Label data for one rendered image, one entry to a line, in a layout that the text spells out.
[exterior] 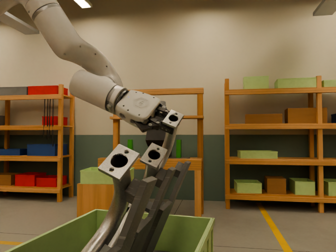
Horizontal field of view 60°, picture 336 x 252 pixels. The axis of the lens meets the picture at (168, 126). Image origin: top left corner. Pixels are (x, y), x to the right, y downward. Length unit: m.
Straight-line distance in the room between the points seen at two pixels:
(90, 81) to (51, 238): 0.44
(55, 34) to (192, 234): 0.72
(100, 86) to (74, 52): 0.13
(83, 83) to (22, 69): 6.28
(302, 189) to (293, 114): 1.23
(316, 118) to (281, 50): 1.46
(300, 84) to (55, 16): 4.71
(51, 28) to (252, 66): 5.11
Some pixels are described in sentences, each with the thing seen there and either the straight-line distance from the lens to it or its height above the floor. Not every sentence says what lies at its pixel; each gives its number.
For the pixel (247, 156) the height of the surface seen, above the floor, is 0.88.
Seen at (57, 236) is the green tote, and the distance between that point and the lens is 0.91.
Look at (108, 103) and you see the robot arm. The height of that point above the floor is 1.30.
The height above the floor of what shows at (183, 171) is 1.12.
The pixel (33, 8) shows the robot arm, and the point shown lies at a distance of 0.95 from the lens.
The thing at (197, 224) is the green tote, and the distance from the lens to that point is 0.96.
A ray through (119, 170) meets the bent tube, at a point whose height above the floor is 1.16.
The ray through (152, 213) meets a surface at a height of 1.04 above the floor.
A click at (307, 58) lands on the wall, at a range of 6.02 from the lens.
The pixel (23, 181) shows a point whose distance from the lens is 6.31.
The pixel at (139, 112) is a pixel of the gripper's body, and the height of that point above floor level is 1.28.
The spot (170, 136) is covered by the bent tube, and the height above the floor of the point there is 1.21.
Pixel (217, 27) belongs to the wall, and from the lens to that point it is 6.00.
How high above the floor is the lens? 1.21
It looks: 2 degrees up
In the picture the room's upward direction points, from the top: straight up
